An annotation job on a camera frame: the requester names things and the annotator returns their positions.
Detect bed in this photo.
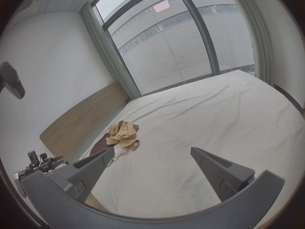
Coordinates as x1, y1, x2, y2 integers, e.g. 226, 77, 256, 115
39, 69, 305, 218

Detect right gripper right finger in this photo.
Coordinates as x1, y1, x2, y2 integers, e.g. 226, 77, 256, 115
191, 147, 256, 203

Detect cream white garment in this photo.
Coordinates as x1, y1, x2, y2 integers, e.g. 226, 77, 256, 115
106, 144, 131, 167

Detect window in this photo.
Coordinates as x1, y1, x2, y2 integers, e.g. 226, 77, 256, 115
95, 0, 256, 96

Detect brown garment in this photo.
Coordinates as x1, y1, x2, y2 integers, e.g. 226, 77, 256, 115
90, 134, 115, 156

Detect tan shorts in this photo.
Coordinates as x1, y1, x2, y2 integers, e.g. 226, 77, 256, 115
106, 121, 140, 152

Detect grey-green curtain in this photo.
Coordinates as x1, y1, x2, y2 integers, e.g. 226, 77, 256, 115
80, 3, 142, 101
226, 0, 274, 85

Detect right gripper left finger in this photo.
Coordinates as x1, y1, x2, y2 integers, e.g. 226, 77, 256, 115
49, 148, 115, 203

